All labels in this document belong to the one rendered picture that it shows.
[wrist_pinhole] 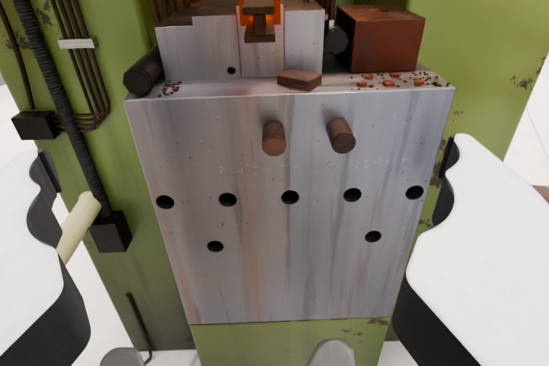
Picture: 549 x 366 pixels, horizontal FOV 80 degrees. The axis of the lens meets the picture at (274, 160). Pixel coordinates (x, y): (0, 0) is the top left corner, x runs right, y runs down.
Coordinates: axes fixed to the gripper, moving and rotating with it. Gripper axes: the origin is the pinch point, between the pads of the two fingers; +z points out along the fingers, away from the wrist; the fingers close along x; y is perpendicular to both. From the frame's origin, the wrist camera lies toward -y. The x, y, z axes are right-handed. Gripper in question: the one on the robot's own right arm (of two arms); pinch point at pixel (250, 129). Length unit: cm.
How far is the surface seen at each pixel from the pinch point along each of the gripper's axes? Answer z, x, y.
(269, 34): 20.4, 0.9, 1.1
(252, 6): 20.7, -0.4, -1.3
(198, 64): 30.7, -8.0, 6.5
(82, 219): 36, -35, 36
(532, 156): 147, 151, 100
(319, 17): 30.7, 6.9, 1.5
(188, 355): 43, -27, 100
